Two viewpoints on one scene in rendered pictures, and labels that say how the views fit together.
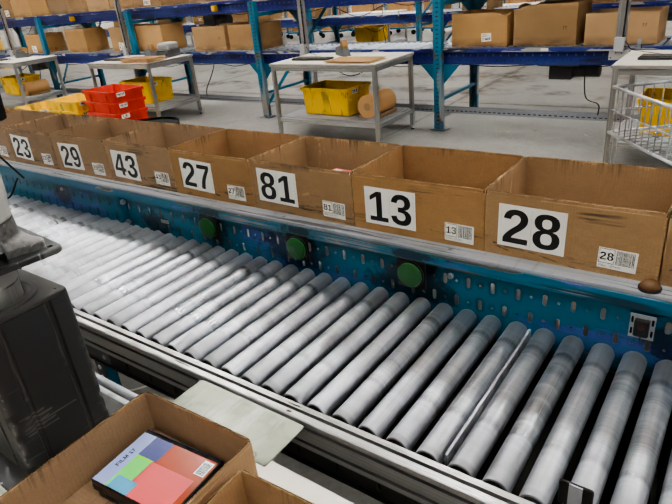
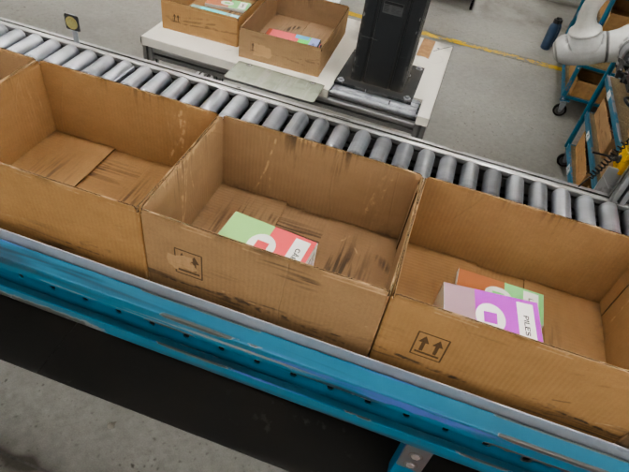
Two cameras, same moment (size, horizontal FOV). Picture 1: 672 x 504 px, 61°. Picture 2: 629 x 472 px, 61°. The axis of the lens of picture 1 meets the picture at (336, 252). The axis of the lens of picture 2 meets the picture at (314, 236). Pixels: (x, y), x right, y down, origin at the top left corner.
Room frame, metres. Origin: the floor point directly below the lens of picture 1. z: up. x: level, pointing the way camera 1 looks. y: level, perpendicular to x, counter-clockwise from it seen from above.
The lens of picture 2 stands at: (2.38, -0.26, 1.61)
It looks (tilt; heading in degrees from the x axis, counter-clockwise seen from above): 45 degrees down; 153
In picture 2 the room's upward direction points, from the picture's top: 11 degrees clockwise
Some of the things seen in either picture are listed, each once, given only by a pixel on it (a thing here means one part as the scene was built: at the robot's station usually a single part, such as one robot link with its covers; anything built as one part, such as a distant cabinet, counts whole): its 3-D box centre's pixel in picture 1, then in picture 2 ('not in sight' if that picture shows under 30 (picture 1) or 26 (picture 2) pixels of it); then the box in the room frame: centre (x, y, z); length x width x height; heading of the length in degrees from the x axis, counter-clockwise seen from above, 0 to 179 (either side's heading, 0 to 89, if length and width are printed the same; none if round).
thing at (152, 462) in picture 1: (158, 472); (289, 43); (0.76, 0.35, 0.79); 0.19 x 0.14 x 0.02; 57
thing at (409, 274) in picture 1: (409, 275); not in sight; (1.34, -0.19, 0.81); 0.07 x 0.01 x 0.07; 52
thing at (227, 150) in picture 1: (239, 165); (512, 300); (2.01, 0.31, 0.96); 0.39 x 0.29 x 0.17; 52
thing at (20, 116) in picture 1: (18, 134); not in sight; (2.97, 1.55, 0.96); 0.39 x 0.29 x 0.17; 52
